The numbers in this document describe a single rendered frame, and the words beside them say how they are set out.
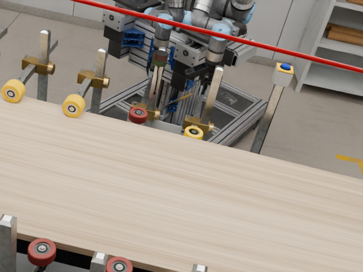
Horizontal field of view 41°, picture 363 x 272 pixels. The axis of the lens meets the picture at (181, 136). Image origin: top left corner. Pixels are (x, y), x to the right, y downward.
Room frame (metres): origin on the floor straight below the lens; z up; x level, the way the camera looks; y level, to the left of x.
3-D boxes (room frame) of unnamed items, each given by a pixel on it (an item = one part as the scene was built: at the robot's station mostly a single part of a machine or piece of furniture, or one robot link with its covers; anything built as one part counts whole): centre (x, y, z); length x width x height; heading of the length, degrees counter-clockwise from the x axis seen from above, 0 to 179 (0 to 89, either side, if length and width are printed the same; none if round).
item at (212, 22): (2.07, -0.05, 1.24); 0.11 x 0.11 x 0.08; 82
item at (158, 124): (1.91, 0.14, 0.75); 0.26 x 0.01 x 0.10; 91
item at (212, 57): (1.97, -0.05, 1.16); 0.08 x 0.08 x 0.05
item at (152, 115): (1.88, 0.19, 0.85); 0.13 x 0.06 x 0.05; 91
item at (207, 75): (1.97, -0.06, 1.08); 0.09 x 0.08 x 0.12; 111
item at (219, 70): (1.88, -0.08, 0.91); 0.03 x 0.03 x 0.48; 1
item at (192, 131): (1.73, -0.05, 0.85); 0.08 x 0.08 x 0.11
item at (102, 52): (1.88, 0.42, 0.87); 0.03 x 0.03 x 0.48; 1
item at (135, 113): (1.77, 0.20, 0.85); 0.08 x 0.08 x 0.11
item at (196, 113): (1.93, -0.04, 0.84); 0.43 x 0.03 x 0.04; 1
